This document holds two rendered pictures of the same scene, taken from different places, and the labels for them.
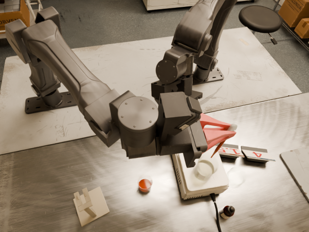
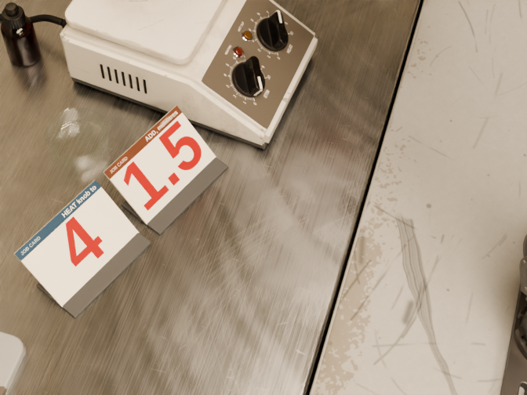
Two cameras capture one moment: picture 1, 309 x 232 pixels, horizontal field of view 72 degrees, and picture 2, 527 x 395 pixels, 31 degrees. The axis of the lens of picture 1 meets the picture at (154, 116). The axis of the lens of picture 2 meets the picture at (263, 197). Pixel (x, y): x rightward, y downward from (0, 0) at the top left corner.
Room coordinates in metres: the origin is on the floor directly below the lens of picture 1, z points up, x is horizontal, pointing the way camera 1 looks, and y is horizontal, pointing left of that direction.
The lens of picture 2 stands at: (0.64, -0.57, 1.61)
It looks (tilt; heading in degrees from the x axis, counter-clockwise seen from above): 59 degrees down; 124
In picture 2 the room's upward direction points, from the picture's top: 4 degrees clockwise
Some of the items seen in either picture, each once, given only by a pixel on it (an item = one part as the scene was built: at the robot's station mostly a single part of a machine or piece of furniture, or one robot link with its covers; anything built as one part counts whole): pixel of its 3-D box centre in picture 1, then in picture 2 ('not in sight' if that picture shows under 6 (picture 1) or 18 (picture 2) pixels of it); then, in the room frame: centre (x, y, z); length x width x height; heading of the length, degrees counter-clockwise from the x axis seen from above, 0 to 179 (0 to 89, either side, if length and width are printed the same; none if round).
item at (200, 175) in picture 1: (204, 167); not in sight; (0.22, -0.15, 1.02); 0.06 x 0.05 x 0.08; 5
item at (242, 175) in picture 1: (236, 176); (77, 139); (0.24, -0.28, 0.91); 0.06 x 0.06 x 0.02
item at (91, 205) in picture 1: (86, 200); not in sight; (0.12, 0.16, 0.96); 0.08 x 0.08 x 0.13; 32
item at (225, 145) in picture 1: (227, 149); (167, 169); (0.33, -0.26, 0.92); 0.09 x 0.06 x 0.04; 87
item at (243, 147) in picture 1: (257, 153); (85, 248); (0.32, -0.36, 0.92); 0.09 x 0.06 x 0.04; 87
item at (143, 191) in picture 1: (145, 184); not in sight; (0.18, 0.01, 0.93); 0.04 x 0.04 x 0.06
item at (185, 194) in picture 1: (197, 164); (182, 36); (0.26, -0.14, 0.94); 0.22 x 0.13 x 0.08; 14
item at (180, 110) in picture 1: (178, 121); not in sight; (0.19, -0.04, 1.28); 0.07 x 0.06 x 0.11; 14
